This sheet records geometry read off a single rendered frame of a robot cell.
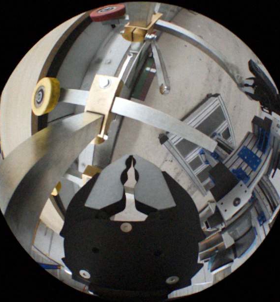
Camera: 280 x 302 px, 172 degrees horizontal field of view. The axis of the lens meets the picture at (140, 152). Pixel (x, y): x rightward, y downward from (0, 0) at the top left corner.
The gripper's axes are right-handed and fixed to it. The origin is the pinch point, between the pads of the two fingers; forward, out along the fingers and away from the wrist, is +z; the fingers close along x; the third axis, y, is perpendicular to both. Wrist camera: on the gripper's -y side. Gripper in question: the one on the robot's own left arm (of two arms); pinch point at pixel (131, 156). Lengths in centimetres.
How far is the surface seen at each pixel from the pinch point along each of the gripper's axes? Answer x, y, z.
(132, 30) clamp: 0.3, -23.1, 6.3
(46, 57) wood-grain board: -18.3, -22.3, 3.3
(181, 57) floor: 50, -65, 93
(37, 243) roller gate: -709, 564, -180
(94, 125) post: -5.3, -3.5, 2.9
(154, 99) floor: 18, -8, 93
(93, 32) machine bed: -14.4, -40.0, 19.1
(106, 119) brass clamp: -4.6, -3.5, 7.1
